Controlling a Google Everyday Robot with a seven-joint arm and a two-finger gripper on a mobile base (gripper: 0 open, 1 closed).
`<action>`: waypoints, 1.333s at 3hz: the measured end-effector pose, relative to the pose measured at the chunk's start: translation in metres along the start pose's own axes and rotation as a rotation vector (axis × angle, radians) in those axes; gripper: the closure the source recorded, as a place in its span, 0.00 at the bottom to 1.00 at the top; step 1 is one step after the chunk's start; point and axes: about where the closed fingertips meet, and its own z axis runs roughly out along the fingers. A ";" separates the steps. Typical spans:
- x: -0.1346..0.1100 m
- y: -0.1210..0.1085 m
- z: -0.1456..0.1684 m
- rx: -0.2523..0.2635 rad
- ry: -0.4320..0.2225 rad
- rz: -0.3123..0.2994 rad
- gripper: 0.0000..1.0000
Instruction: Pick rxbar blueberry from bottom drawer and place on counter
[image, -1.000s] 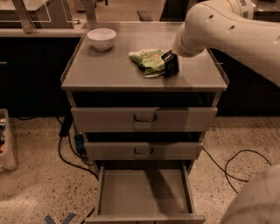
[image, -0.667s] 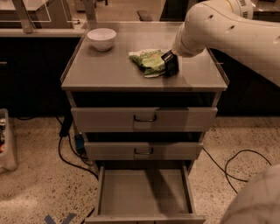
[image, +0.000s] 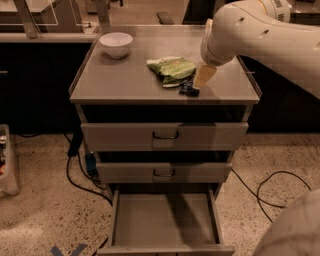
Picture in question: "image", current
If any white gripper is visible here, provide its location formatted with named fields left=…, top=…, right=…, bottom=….
left=193, top=19, right=235, bottom=89

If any dark blue rxbar wrapper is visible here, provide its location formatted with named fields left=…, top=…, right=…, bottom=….
left=179, top=80, right=199, bottom=97

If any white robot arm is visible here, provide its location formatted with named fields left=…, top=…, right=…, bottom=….
left=193, top=0, right=320, bottom=256

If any grey drawer cabinet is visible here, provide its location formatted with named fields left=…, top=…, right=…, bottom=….
left=68, top=23, right=263, bottom=256

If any grey top drawer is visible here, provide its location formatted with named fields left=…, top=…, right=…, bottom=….
left=81, top=123, right=248, bottom=151

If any grey middle drawer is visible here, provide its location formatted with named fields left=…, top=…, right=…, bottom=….
left=96, top=163, right=232, bottom=183

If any grey open bottom drawer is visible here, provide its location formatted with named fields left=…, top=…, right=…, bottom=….
left=97, top=188, right=235, bottom=256

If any green chip bag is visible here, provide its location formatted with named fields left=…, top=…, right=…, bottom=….
left=146, top=56, right=196, bottom=88

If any white ceramic bowl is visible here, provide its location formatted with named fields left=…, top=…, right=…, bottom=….
left=99, top=32, right=133, bottom=59

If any blue power adapter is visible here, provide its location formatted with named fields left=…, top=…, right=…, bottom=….
left=85, top=153, right=97, bottom=176

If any clear plastic bin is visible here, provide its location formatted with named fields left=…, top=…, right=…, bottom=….
left=0, top=124, right=20, bottom=195

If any blue tape cross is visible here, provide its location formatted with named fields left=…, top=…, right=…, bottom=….
left=50, top=243, right=87, bottom=256

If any black middle drawer handle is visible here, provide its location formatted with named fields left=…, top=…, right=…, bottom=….
left=153, top=169, right=176, bottom=178

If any black floor cable right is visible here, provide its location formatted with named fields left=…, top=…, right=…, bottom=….
left=230, top=168, right=313, bottom=224

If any black floor cable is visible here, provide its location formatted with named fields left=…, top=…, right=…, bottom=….
left=63, top=132, right=114, bottom=206
left=230, top=168, right=313, bottom=224

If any black floor cable left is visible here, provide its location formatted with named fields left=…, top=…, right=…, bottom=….
left=63, top=132, right=114, bottom=206

